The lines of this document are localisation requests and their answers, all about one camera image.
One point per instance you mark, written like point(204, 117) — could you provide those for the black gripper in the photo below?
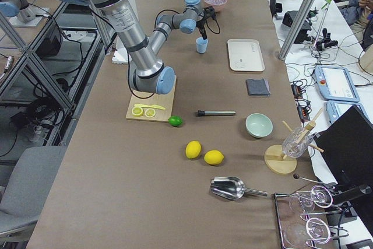
point(201, 24)

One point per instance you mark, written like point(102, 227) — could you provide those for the steel muddler black tip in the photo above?
point(204, 113)

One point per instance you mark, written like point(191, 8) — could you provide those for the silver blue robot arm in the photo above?
point(21, 13)
point(147, 72)

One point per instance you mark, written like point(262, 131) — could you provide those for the light blue plastic cup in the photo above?
point(201, 45)

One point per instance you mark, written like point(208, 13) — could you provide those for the steel ice scoop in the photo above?
point(232, 188)

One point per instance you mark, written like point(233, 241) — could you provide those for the pink bowl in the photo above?
point(218, 5)

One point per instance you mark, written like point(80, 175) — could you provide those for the cream rabbit tray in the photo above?
point(245, 55)

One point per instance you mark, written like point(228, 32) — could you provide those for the wooden cutting board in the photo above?
point(164, 100)

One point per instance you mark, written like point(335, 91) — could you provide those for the grey folded cloth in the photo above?
point(257, 87)

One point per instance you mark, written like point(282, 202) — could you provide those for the yellow plastic knife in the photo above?
point(155, 106)

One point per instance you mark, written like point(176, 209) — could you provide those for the green lime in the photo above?
point(175, 121)

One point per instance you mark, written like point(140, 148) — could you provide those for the lemon slice upper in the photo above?
point(150, 112)

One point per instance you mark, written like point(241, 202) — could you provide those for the lemon slice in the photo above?
point(137, 111)
point(150, 112)

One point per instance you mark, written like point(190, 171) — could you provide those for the lemon slice lower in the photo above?
point(137, 111)

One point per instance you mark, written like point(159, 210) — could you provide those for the mint green bowl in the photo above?
point(258, 125)

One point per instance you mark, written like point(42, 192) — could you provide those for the yellow lemon far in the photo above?
point(193, 149)

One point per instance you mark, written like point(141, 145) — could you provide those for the yellow lemon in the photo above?
point(213, 157)
point(193, 149)

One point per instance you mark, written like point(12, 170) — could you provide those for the yellow lemon near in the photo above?
point(213, 157)

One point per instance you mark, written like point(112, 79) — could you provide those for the blue teach pendant far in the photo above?
point(335, 83)

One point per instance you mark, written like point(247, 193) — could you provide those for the blue teach pendant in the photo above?
point(335, 83)
point(335, 109)

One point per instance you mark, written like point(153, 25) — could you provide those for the clear glass on stand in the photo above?
point(297, 142)

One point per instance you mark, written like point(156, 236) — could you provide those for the blue teach pendant near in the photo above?
point(335, 109)

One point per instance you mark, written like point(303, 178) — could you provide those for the black monitor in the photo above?
point(347, 146)

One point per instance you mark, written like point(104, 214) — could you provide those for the black tray with glasses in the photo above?
point(301, 218)

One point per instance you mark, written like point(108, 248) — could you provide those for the grey office chair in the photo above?
point(27, 191)

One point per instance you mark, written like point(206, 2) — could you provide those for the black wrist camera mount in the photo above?
point(209, 12)

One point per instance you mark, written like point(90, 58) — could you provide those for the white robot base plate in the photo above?
point(120, 56)

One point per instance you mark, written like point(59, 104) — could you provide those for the aluminium frame post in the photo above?
point(295, 28)

